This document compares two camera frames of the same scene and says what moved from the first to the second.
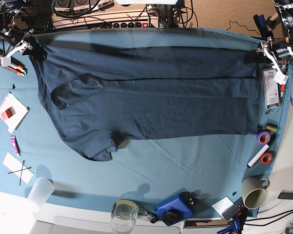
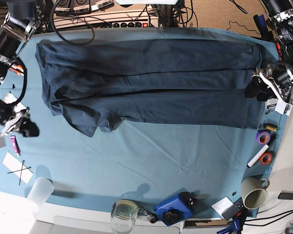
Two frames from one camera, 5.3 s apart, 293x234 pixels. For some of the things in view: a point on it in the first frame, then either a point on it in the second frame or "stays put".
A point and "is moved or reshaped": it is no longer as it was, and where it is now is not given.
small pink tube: [14, 143] stays put
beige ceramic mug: [254, 191] stays put
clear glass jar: [124, 214] stays put
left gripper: [13, 37] → [7, 116]
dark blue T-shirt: [100, 95] is moved or reshaped
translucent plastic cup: [42, 191] stays put
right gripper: [279, 49] → [283, 79]
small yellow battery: [271, 126] stays put
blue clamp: [235, 226] stays put
